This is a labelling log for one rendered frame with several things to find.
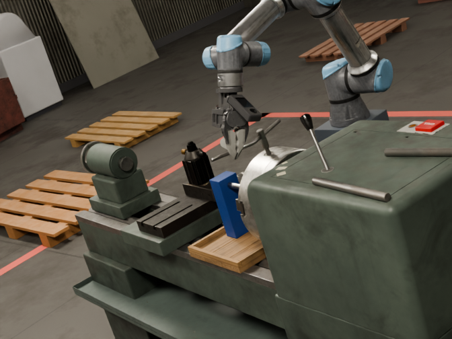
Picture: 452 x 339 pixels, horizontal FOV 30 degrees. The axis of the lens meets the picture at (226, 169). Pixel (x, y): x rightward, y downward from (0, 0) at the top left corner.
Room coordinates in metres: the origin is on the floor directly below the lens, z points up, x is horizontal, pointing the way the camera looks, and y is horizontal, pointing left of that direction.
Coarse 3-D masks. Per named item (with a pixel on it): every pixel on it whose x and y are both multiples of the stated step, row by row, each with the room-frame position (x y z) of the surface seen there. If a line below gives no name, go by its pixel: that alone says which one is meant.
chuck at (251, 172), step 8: (264, 152) 2.53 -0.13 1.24; (280, 152) 2.48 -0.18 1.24; (256, 160) 2.50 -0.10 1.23; (264, 160) 2.47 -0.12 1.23; (248, 168) 2.50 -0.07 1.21; (256, 168) 2.47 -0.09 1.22; (264, 168) 2.44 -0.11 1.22; (248, 176) 2.47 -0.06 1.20; (256, 176) 2.44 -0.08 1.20; (240, 184) 2.48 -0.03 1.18; (240, 192) 2.47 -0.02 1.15; (240, 200) 2.46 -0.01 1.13; (248, 200) 2.43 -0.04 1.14; (248, 208) 2.42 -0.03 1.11; (248, 216) 2.43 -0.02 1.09; (248, 224) 2.44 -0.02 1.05; (256, 232) 2.43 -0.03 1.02
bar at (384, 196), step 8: (320, 184) 2.05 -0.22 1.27; (328, 184) 2.02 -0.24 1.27; (336, 184) 1.99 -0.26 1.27; (344, 184) 1.97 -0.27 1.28; (352, 192) 1.94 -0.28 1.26; (360, 192) 1.91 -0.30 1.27; (368, 192) 1.89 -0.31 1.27; (376, 192) 1.86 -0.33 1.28; (384, 192) 1.85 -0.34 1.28; (384, 200) 1.84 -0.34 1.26
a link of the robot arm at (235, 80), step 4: (220, 76) 2.43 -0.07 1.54; (224, 76) 2.41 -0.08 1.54; (228, 76) 2.40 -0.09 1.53; (232, 76) 2.40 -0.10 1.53; (236, 76) 2.41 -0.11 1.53; (240, 76) 2.42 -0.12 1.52; (220, 80) 2.42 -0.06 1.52; (224, 80) 2.41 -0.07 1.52; (228, 80) 2.40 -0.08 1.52; (232, 80) 2.40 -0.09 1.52; (236, 80) 2.40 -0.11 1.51; (240, 80) 2.41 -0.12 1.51; (220, 84) 2.42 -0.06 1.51; (224, 84) 2.41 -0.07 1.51; (228, 84) 2.40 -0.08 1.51; (232, 84) 2.40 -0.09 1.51; (236, 84) 2.40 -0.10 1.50; (240, 84) 2.41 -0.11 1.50
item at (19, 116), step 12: (0, 84) 9.64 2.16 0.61; (0, 96) 9.59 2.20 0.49; (12, 96) 9.71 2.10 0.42; (0, 108) 9.54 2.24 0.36; (12, 108) 9.66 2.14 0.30; (0, 120) 9.49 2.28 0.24; (12, 120) 9.61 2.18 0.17; (24, 120) 9.74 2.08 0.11; (0, 132) 9.45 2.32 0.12; (12, 132) 9.68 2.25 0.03
